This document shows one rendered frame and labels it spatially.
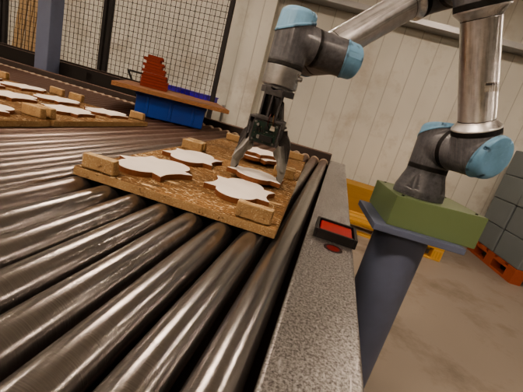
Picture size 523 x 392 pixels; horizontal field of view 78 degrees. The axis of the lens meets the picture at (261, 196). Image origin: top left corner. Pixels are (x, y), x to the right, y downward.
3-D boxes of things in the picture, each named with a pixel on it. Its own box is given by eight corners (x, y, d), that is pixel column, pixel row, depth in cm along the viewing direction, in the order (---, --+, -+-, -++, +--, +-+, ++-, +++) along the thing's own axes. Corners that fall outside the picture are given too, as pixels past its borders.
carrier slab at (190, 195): (296, 186, 88) (297, 180, 88) (274, 239, 49) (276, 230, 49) (178, 151, 92) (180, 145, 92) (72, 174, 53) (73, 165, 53)
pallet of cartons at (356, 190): (420, 236, 430) (434, 204, 418) (442, 263, 347) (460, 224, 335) (328, 207, 448) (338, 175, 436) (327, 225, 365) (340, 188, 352)
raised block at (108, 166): (119, 175, 54) (121, 160, 53) (112, 177, 52) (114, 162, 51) (87, 165, 54) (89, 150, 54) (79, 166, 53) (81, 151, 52)
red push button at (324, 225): (349, 236, 62) (352, 229, 62) (350, 246, 56) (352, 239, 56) (319, 225, 63) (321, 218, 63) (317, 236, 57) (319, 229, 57)
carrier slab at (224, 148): (304, 166, 129) (305, 162, 128) (295, 185, 89) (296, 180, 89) (222, 141, 133) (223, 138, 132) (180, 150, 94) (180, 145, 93)
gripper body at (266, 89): (241, 141, 67) (256, 82, 64) (250, 138, 75) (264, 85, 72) (276, 151, 66) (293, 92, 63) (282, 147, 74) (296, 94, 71)
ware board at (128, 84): (216, 106, 193) (216, 103, 193) (228, 114, 148) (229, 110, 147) (128, 83, 178) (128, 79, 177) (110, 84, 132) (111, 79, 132)
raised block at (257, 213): (271, 224, 51) (275, 208, 50) (269, 228, 49) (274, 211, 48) (236, 212, 51) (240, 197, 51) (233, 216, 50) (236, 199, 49)
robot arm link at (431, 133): (428, 165, 108) (444, 124, 105) (461, 175, 96) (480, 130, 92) (400, 158, 104) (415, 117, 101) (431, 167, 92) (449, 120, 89)
